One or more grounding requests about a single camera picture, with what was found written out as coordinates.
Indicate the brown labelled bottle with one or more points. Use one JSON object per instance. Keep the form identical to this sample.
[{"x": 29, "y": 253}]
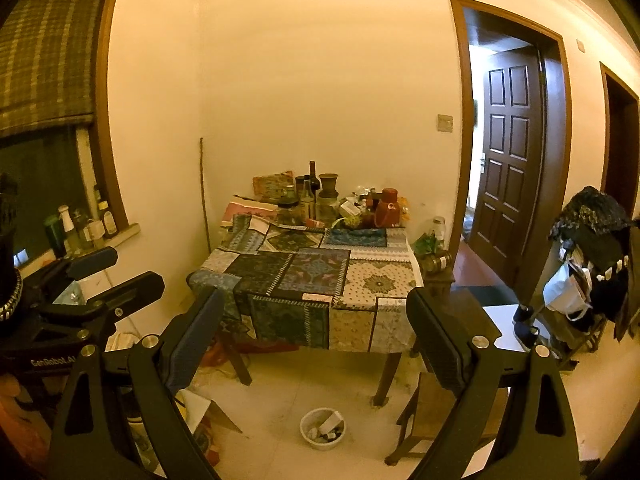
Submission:
[{"x": 109, "y": 220}]

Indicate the small wooden side table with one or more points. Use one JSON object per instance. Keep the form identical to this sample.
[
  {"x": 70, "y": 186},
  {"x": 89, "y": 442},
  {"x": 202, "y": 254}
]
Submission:
[{"x": 440, "y": 280}]

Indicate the wooden clothes rack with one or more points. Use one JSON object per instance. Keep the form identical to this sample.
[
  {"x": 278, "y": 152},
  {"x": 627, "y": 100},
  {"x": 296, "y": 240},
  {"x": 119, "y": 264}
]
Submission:
[{"x": 570, "y": 340}]

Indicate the green custard apple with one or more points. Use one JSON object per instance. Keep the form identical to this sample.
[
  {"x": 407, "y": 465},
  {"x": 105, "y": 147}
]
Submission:
[{"x": 352, "y": 221}]

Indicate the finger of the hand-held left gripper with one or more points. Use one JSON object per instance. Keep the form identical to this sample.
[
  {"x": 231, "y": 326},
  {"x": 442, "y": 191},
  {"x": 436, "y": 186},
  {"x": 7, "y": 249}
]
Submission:
[
  {"x": 135, "y": 290},
  {"x": 92, "y": 260}
]

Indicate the patchwork tablecloth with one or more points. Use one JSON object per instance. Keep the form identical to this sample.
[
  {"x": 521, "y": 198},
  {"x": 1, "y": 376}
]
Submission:
[{"x": 310, "y": 265}]

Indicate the dark wine bottle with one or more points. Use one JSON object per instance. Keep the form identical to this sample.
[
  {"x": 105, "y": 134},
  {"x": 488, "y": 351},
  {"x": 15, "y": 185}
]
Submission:
[{"x": 313, "y": 180}]

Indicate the black garment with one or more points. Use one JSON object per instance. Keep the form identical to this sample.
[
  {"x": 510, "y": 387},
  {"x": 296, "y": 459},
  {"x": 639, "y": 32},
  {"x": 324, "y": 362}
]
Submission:
[{"x": 612, "y": 290}]

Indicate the dark wooden stool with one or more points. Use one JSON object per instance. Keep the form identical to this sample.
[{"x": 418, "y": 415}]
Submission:
[{"x": 467, "y": 310}]

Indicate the glass jar under vase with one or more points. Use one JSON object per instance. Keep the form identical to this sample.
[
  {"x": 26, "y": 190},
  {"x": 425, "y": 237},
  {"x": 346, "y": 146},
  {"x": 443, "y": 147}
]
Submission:
[{"x": 327, "y": 207}]

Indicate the tall glass jar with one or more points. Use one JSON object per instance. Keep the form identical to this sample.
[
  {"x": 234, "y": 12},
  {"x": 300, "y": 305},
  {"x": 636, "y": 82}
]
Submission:
[{"x": 439, "y": 225}]

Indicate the thin wooden stick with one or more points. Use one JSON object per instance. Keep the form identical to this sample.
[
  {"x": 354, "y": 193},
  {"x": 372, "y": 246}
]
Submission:
[{"x": 205, "y": 195}]

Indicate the white plastic basket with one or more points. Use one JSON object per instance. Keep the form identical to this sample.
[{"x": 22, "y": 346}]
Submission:
[{"x": 306, "y": 432}]

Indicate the dark door frame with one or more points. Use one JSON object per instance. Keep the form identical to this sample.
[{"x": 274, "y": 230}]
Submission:
[{"x": 607, "y": 125}]

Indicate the dark door mat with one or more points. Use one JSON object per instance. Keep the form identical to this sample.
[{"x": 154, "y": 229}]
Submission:
[{"x": 482, "y": 294}]

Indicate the wall light switch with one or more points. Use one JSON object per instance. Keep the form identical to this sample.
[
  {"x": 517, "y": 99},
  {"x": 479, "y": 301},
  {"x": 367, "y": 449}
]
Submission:
[{"x": 445, "y": 122}]

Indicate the orange cloth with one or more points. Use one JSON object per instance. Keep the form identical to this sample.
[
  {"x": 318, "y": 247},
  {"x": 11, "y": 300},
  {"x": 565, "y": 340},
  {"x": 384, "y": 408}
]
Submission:
[{"x": 15, "y": 425}]

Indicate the white board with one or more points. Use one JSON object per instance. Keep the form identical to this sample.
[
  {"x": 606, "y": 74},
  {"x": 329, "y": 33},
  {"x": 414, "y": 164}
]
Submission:
[{"x": 500, "y": 320}]

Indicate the long white cardboard box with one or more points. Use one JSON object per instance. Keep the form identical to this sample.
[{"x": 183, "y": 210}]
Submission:
[{"x": 330, "y": 421}]

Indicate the dark blue shoe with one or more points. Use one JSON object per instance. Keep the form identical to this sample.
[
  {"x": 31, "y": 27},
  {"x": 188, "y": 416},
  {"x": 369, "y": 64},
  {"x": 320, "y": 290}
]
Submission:
[
  {"x": 527, "y": 336},
  {"x": 522, "y": 312}
]

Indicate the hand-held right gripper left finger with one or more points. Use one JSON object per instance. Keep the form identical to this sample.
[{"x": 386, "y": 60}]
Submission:
[{"x": 192, "y": 340}]

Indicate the brown door frame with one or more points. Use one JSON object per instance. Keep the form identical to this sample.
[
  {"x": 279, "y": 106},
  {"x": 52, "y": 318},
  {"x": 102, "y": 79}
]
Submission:
[{"x": 562, "y": 135}]

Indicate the brown ceramic vase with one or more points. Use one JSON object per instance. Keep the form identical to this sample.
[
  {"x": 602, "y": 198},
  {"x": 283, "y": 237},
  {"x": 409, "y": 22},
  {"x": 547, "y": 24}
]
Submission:
[{"x": 328, "y": 182}]

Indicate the clear glass bottle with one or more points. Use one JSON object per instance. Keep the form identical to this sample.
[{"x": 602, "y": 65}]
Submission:
[{"x": 306, "y": 197}]

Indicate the pink patterned box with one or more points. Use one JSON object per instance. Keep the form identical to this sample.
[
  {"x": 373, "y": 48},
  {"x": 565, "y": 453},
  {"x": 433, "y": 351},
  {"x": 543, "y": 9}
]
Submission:
[{"x": 247, "y": 210}]

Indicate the red bag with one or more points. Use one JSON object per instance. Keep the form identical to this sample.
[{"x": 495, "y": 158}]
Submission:
[{"x": 387, "y": 210}]

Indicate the brown panelled door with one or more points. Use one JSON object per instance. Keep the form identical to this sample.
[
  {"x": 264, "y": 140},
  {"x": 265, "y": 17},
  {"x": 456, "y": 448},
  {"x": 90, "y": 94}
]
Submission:
[{"x": 505, "y": 170}]

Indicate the checked bamboo window blind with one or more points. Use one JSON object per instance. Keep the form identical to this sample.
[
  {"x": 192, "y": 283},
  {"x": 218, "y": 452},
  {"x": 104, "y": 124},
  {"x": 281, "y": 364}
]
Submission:
[{"x": 50, "y": 60}]

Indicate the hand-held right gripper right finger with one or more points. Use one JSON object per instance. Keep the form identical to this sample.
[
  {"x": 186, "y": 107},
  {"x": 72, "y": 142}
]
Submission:
[{"x": 440, "y": 340}]

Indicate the orange plastic bag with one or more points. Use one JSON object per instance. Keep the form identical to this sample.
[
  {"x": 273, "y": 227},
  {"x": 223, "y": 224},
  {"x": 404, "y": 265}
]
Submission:
[{"x": 220, "y": 355}]

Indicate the dark lidded jar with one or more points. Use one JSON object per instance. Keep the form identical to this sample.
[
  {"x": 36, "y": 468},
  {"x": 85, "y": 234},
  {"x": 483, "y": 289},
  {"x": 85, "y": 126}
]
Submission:
[{"x": 289, "y": 210}]

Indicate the white capped bottle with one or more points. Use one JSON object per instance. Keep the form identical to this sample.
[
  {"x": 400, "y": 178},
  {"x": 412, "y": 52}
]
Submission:
[{"x": 66, "y": 227}]

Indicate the green leafy plant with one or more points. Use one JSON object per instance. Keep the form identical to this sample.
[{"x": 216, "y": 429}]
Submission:
[{"x": 425, "y": 245}]

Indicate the brown window frame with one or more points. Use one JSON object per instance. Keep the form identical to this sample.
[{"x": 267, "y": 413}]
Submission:
[{"x": 105, "y": 160}]

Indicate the green bottle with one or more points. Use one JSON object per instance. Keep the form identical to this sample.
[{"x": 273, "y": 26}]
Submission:
[{"x": 54, "y": 235}]

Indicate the open cardboard box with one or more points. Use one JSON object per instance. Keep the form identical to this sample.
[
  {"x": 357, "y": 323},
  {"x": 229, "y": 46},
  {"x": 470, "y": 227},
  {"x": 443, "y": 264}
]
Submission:
[{"x": 210, "y": 410}]

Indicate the small wall outlet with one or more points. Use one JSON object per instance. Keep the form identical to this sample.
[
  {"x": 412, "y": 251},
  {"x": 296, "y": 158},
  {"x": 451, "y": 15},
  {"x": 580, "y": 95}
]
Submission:
[{"x": 580, "y": 46}]

